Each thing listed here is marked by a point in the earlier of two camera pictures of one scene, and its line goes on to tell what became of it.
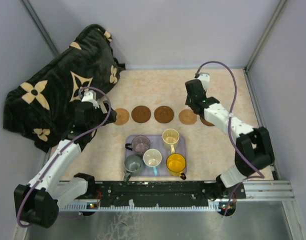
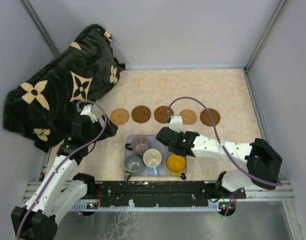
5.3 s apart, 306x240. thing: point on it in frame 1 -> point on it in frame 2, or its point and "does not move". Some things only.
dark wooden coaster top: [163, 114] does not move
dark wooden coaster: [141, 114] does not move
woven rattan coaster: [122, 116] does not move
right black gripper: [187, 101] -> [170, 149]
